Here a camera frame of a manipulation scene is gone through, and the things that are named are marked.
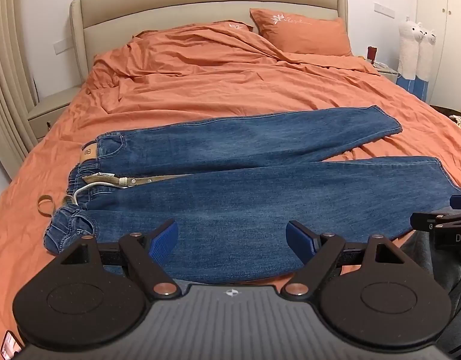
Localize blue denim jeans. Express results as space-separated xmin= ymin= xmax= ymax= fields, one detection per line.
xmin=43 ymin=106 xmax=460 ymax=284

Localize white right nightstand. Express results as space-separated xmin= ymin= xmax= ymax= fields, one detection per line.
xmin=374 ymin=61 xmax=398 ymax=84

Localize beige left nightstand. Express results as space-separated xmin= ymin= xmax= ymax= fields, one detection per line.
xmin=27 ymin=86 xmax=81 ymax=141

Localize dark red cup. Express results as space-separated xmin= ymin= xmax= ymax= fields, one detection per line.
xmin=366 ymin=46 xmax=377 ymax=64

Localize white alpaca plush toy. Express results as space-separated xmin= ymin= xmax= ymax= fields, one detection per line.
xmin=396 ymin=18 xmax=424 ymax=93

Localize orange bed duvet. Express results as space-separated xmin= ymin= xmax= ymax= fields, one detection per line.
xmin=0 ymin=28 xmax=461 ymax=345

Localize white wardrobe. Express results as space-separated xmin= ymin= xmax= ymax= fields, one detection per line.
xmin=416 ymin=0 xmax=461 ymax=112

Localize beige pleated curtain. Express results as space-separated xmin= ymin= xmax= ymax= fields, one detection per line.
xmin=0 ymin=0 xmax=38 ymax=178

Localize orange pillow right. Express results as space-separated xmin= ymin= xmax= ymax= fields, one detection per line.
xmin=249 ymin=8 xmax=352 ymax=56

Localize orange pillow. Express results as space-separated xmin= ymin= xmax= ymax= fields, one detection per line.
xmin=249 ymin=8 xmax=352 ymax=56
xmin=132 ymin=20 xmax=253 ymax=39

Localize beige upholstered headboard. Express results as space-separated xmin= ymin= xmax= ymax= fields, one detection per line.
xmin=69 ymin=0 xmax=348 ymax=80

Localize orange pillow left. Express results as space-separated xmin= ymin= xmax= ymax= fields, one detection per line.
xmin=132 ymin=20 xmax=253 ymax=39

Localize white wall switch plate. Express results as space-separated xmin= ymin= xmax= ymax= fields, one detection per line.
xmin=374 ymin=2 xmax=396 ymax=19

